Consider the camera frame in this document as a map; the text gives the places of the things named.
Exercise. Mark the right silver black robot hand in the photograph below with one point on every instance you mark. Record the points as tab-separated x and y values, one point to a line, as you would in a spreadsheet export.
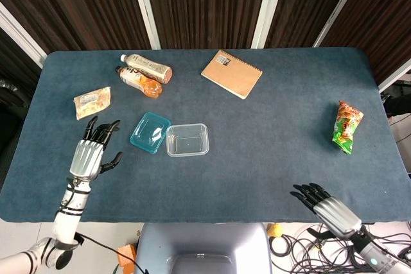
337	216

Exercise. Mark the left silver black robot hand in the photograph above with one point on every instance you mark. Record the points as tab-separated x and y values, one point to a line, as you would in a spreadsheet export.
86	158

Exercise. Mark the blue transparent plastic lid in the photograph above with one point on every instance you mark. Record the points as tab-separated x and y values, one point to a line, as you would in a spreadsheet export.
147	133

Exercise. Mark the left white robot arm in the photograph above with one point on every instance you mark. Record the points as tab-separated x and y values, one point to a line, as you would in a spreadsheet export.
70	213

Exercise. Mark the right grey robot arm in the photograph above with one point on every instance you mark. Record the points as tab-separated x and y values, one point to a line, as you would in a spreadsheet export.
379	254

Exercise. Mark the orange block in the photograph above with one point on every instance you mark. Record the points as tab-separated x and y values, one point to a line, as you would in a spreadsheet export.
126	253

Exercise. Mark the beige food packet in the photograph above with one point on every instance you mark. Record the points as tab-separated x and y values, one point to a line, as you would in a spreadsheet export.
93	102

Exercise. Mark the yellow round object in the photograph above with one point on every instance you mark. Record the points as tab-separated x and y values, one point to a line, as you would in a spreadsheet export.
275	229

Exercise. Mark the green orange snack bag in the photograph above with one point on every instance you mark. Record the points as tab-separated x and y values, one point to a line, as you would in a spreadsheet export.
346	126

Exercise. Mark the orange drink bottle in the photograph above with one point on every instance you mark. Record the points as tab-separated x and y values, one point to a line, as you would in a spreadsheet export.
147	87

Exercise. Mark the black bag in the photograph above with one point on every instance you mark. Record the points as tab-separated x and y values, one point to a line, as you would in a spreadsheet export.
13	94

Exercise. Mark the clear plastic food container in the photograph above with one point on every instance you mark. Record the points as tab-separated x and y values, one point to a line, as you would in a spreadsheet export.
189	140

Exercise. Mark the blue table cloth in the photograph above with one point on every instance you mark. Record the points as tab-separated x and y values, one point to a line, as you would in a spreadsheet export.
241	174

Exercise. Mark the beige milk tea bottle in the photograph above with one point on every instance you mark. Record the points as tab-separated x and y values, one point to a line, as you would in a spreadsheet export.
151	68

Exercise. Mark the black equipment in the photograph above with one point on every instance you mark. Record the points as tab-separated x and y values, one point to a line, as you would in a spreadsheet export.
398	104

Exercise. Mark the grey robot torso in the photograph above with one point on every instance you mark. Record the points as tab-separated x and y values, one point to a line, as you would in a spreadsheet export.
202	242

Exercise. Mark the brown slatted screen panel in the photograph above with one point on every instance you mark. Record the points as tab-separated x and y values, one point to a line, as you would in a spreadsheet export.
208	4
385	14
305	4
80	4

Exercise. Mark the brown spiral notebook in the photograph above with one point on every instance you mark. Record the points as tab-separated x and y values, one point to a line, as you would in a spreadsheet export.
232	73

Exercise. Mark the white screen frame post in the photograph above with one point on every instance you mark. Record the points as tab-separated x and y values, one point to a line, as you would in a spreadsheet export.
395	76
22	33
146	7
340	7
265	7

